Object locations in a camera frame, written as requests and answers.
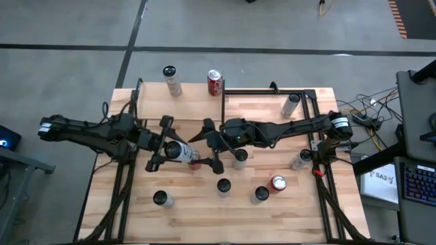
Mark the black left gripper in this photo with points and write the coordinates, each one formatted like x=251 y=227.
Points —
x=150 y=141

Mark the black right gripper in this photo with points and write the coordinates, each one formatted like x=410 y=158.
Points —
x=215 y=146

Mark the Celsius Arctic Vibe can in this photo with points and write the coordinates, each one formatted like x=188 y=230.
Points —
x=184 y=152

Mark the Celsius Tropical Vibe can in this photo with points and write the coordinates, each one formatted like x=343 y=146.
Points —
x=240 y=160

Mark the Celsius Peach Vibe can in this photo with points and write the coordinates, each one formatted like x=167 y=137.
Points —
x=260 y=194
x=301 y=159
x=161 y=198

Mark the red Coca-Cola can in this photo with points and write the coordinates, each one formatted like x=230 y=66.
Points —
x=195 y=166
x=278 y=183
x=215 y=86

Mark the Celsius can orange swirl logo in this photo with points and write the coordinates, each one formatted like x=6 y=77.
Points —
x=172 y=80

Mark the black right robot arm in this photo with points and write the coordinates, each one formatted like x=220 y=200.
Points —
x=279 y=131

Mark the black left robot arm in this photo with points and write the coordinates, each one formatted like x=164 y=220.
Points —
x=85 y=131

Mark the white Celsius can blue band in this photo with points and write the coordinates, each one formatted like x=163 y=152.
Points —
x=223 y=185

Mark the white Celsius can black lid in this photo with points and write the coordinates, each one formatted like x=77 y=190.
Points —
x=289 y=106

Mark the red clip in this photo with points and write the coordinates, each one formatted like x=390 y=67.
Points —
x=318 y=173

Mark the grey metal side table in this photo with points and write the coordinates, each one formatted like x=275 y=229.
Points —
x=30 y=162

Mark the black box with blue light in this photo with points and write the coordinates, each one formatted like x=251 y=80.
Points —
x=8 y=137

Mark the black stand leg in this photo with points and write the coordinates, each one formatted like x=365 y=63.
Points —
x=374 y=160

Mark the white paper sheet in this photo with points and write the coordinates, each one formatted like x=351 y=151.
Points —
x=378 y=183

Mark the grey desk panel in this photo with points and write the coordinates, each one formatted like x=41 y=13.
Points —
x=415 y=112

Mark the grey desk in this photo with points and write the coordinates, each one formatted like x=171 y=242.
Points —
x=408 y=221

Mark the backlit computer keyboard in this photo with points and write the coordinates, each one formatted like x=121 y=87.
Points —
x=420 y=183

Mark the black mat orange striped edge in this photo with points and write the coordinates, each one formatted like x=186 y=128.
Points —
x=419 y=17

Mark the black aluminium table frame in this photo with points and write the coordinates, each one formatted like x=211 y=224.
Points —
x=265 y=91

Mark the silver metal bracket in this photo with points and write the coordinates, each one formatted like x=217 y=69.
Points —
x=315 y=145

